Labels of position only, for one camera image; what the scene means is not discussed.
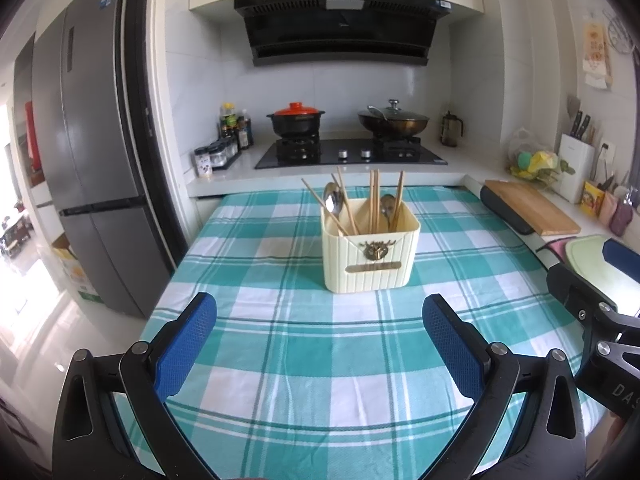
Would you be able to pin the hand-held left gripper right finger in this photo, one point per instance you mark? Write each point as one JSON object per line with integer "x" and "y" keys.
{"x": 450, "y": 345}

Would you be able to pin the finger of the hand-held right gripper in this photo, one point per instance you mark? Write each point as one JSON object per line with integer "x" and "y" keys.
{"x": 622, "y": 257}
{"x": 575, "y": 292}

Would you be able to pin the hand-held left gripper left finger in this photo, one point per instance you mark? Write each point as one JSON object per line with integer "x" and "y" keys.
{"x": 187, "y": 340}

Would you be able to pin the cream ribbed utensil holder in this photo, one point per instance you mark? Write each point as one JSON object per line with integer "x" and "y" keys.
{"x": 350, "y": 270}

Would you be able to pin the small steel spoon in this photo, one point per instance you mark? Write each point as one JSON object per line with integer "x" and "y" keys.
{"x": 387, "y": 205}

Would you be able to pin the large steel spoon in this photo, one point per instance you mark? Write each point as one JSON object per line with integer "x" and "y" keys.
{"x": 332, "y": 200}

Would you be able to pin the green cutting board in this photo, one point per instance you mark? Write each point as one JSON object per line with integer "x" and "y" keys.
{"x": 585, "y": 255}

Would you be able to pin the purple soap dispenser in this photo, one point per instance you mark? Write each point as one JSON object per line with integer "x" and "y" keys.
{"x": 622, "y": 215}

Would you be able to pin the pink bottle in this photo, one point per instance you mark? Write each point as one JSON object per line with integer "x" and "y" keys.
{"x": 607, "y": 210}

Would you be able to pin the yellow packet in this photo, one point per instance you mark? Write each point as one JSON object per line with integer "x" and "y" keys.
{"x": 591, "y": 200}

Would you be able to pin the wooden cutting board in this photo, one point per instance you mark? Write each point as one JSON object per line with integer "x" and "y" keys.
{"x": 540, "y": 205}

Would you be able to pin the white knife block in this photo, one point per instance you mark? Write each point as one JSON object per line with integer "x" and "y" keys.
{"x": 575, "y": 170}

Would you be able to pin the plastic bag of produce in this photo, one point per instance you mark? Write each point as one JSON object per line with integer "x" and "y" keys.
{"x": 535, "y": 162}

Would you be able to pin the teal checked tablecloth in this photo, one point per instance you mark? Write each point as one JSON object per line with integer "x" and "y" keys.
{"x": 310, "y": 385}

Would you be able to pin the cardboard box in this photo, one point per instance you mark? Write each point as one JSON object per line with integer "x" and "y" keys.
{"x": 75, "y": 270}

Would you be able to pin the white label spice jar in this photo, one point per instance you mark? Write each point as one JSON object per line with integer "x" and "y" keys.
{"x": 203, "y": 162}

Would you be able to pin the glass spice jar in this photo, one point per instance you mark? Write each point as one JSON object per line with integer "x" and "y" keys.
{"x": 224, "y": 152}

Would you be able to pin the grey refrigerator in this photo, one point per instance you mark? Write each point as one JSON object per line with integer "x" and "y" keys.
{"x": 95, "y": 160}

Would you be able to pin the glass pitcher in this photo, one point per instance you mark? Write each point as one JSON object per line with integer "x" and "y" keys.
{"x": 451, "y": 130}

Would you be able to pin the black gas stove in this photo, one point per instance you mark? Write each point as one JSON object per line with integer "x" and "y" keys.
{"x": 350, "y": 155}

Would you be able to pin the dark sauce bottle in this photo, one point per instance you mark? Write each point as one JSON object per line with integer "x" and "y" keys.
{"x": 244, "y": 132}

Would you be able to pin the yellow cap condiment bottle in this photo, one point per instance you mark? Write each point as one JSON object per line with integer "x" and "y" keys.
{"x": 228, "y": 120}

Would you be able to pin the dark wok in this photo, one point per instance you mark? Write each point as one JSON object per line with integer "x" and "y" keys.
{"x": 395, "y": 127}

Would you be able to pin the glass wok lid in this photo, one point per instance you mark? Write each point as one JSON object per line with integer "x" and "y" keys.
{"x": 395, "y": 112}

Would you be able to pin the black clay pot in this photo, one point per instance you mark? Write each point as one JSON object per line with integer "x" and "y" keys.
{"x": 295, "y": 126}

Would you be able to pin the red pot lid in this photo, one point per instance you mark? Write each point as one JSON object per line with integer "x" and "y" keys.
{"x": 296, "y": 110}

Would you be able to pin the black range hood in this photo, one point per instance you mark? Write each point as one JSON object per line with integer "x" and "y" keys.
{"x": 340, "y": 35}

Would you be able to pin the wall outlet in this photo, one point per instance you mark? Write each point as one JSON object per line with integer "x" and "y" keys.
{"x": 608, "y": 147}

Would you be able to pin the wall calendar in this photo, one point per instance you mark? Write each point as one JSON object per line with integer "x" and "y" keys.
{"x": 597, "y": 50}

